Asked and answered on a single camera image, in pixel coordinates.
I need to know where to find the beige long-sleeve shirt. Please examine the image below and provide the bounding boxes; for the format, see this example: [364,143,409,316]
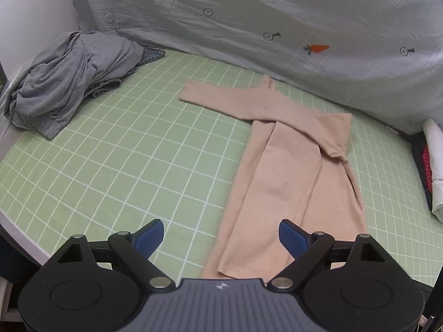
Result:
[179,76,366,281]

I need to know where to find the green grid mat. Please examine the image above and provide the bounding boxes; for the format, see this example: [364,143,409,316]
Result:
[1,51,442,285]

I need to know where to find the red knit garment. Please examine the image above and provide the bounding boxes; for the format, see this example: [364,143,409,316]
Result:
[421,145,432,193]

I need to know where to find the grey garment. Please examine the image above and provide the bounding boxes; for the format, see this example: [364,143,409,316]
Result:
[4,32,143,140]

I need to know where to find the white folded cloth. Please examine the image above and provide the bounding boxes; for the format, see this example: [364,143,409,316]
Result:
[423,118,443,223]

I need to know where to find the denim garment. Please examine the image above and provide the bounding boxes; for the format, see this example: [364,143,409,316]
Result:
[84,68,137,98]

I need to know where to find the grey carrot-print sheet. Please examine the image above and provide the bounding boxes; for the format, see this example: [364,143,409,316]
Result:
[73,0,442,134]

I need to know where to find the blue checkered cloth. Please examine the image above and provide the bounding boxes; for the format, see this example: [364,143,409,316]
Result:
[137,46,166,67]

